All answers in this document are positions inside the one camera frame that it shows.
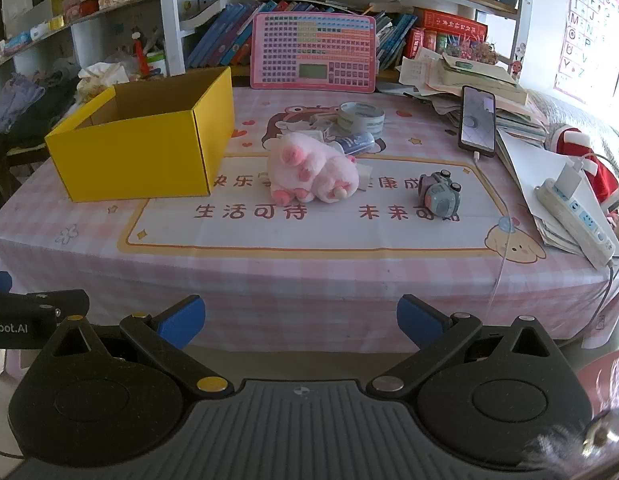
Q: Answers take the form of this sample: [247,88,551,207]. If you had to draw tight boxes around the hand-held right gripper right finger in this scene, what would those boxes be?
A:
[365,295,567,401]

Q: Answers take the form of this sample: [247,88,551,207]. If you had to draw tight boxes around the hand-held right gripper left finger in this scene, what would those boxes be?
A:
[40,295,235,401]

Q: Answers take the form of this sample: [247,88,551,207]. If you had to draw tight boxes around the yellow cardboard box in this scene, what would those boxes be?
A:
[44,66,236,203]

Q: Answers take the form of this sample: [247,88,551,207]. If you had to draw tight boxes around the pink plush pig toy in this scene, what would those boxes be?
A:
[267,132,361,205]

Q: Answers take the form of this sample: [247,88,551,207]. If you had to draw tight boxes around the small white spray bottle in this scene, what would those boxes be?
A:
[334,132,376,157]

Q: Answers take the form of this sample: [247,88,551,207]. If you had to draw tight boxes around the clear tape roll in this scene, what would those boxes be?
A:
[337,101,386,137]

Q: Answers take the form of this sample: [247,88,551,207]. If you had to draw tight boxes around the pink printed tablecloth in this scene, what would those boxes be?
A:
[0,85,619,356]

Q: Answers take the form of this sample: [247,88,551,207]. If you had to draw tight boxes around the grey toy car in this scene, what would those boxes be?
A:
[417,170,463,217]

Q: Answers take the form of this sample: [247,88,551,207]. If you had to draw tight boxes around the purple cloth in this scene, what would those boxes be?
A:
[0,72,45,131]

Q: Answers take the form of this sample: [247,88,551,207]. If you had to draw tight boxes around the white paper sheets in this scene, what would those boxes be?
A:
[497,130,605,261]

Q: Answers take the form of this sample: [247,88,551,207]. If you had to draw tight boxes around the white power strip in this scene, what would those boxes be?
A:
[533,182,617,271]

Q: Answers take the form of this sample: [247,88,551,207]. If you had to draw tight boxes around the white USB charger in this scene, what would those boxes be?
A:
[554,160,585,196]

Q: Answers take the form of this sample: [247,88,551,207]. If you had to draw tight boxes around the black smartphone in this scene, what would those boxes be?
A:
[458,85,497,159]

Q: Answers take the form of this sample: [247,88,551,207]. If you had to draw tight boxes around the white crumpled tissues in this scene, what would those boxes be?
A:
[78,62,130,101]

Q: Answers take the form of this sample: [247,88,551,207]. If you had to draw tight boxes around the stack of papers and books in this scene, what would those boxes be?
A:
[389,50,547,146]

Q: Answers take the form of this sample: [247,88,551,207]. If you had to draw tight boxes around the dried flower bunch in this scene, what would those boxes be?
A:
[449,40,497,64]

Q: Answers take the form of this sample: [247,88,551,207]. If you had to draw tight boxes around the row of slanted books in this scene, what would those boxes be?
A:
[374,10,417,71]

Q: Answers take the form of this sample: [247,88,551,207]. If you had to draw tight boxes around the row of blue books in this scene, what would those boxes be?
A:
[187,2,263,68]

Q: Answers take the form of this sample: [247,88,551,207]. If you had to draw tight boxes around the pink learning tablet toy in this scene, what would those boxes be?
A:
[250,11,377,93]

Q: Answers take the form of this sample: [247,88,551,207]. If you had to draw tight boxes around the red box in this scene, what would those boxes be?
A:
[419,10,487,58]

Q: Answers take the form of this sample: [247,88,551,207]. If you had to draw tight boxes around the white bookshelf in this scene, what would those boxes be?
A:
[160,0,535,77]

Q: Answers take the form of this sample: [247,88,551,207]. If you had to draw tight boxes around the white phone cable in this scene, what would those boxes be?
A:
[472,152,515,321]

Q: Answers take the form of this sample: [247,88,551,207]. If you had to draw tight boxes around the alphabet wall poster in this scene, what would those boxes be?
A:
[554,0,619,106]

